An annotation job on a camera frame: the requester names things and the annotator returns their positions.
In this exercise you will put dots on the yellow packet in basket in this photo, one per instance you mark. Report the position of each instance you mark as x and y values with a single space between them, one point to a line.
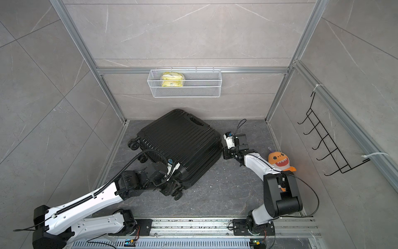
172 79

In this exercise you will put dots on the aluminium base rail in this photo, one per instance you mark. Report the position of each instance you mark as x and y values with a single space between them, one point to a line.
212 233

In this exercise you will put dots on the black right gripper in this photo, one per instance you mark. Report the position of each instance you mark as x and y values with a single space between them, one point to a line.
227 156

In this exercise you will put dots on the black hard-shell suitcase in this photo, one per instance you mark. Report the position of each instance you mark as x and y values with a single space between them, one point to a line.
182 137

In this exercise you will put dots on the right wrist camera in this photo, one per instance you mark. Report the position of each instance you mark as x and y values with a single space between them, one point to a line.
229 139

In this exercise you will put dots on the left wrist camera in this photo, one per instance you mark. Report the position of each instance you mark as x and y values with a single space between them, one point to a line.
172 167

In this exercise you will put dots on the orange shark plush toy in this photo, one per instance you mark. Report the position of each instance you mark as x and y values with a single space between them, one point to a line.
280 161

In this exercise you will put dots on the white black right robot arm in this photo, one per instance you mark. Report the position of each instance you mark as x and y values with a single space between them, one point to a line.
281 195

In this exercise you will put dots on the black wire hook rack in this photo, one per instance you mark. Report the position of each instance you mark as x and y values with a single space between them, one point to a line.
326 141

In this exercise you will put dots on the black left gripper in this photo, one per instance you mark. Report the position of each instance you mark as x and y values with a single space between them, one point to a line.
169 184

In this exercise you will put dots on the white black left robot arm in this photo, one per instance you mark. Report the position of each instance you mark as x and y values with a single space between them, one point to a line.
57 227

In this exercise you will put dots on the white wire mesh basket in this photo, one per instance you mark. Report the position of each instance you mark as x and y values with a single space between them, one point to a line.
197 84

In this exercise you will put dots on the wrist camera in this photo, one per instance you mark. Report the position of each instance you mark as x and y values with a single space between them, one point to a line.
172 167
229 139

